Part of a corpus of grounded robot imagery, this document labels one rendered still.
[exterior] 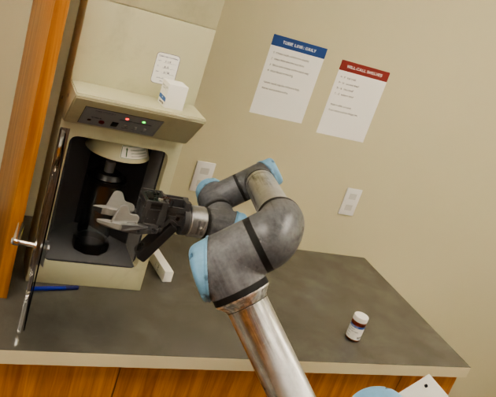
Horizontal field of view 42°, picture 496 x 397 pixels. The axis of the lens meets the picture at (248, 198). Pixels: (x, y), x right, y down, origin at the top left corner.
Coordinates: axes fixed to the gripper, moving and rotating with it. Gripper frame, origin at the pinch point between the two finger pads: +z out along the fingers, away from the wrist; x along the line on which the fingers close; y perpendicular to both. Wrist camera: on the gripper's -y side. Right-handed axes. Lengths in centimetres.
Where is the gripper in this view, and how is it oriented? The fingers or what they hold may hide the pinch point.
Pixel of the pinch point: (98, 217)
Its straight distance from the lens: 149.3
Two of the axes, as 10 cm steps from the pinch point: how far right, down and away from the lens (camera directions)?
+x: 3.4, 4.3, -8.4
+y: 3.0, -8.9, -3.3
